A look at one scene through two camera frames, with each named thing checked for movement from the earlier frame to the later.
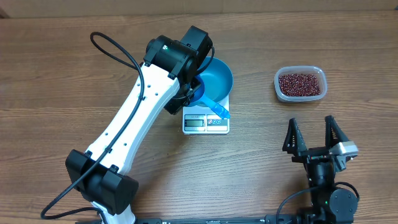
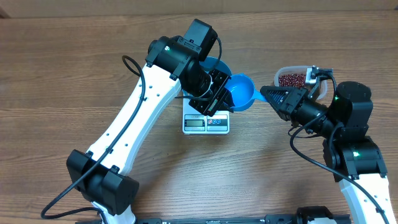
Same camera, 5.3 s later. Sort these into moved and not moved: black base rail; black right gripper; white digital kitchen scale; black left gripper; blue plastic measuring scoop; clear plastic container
Moved: black right gripper; blue plastic measuring scoop; black left gripper
Not moved: clear plastic container; white digital kitchen scale; black base rail
